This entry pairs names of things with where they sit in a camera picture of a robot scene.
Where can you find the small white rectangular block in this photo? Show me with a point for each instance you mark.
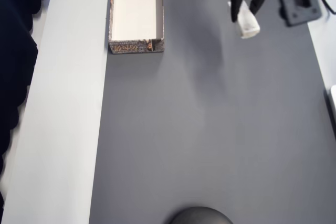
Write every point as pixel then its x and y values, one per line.
pixel 248 24

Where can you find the stone-patterned open cardboard box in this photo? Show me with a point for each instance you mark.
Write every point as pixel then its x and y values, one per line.
pixel 136 11

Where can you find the grey desk mat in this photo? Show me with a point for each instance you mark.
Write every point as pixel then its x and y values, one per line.
pixel 197 116

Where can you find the dark blue curtain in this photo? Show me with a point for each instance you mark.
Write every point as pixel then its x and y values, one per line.
pixel 13 51

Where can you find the black round-base camera stand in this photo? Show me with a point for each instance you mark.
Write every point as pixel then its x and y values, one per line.
pixel 200 216

